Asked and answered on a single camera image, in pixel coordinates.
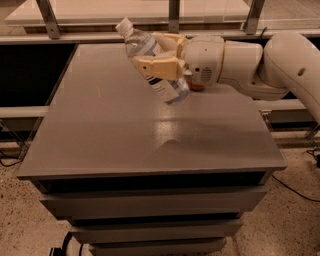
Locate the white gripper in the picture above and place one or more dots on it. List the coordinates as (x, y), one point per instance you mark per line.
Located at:
(202, 59)

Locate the clear plastic water bottle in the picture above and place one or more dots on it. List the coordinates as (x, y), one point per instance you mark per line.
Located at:
(142, 43)

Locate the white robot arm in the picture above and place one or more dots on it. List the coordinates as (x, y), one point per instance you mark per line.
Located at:
(288, 62)

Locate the red Coca-Cola can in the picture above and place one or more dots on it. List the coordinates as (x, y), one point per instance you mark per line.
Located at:
(195, 87)

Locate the grey drawer cabinet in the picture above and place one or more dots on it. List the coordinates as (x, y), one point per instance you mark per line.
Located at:
(136, 177)

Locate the metal railing frame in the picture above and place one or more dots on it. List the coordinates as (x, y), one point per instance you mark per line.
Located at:
(234, 20)

